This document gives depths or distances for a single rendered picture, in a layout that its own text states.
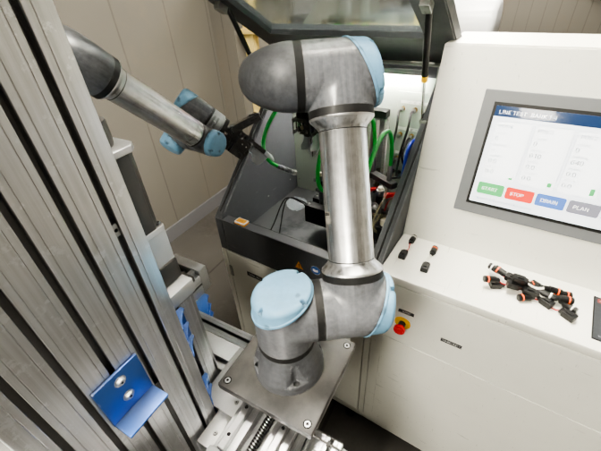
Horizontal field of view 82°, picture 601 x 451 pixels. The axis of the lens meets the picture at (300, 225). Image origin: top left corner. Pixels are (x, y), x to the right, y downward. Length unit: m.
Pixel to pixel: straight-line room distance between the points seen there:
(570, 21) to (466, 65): 6.63
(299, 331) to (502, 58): 0.87
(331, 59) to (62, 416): 0.62
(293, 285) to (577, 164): 0.81
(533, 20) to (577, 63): 6.60
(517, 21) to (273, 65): 7.22
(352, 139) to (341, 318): 0.31
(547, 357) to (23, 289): 1.10
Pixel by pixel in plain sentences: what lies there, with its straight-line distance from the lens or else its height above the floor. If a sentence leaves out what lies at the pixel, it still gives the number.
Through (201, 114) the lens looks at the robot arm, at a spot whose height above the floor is 1.39.
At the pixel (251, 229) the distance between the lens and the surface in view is 1.33.
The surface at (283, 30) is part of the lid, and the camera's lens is 1.44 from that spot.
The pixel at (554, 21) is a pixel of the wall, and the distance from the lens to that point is 7.73.
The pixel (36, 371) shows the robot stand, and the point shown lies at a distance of 0.53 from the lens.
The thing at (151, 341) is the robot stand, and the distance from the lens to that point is 0.62.
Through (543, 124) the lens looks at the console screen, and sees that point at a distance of 1.13.
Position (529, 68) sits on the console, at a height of 1.50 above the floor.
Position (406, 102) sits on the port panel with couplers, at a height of 1.32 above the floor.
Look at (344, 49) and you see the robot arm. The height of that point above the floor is 1.62.
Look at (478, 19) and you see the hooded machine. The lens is 4.09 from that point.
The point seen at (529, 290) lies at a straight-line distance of 1.12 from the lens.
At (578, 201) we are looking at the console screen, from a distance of 1.17.
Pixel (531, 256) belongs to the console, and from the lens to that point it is 1.22.
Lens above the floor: 1.72
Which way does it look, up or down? 36 degrees down
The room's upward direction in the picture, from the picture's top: 4 degrees counter-clockwise
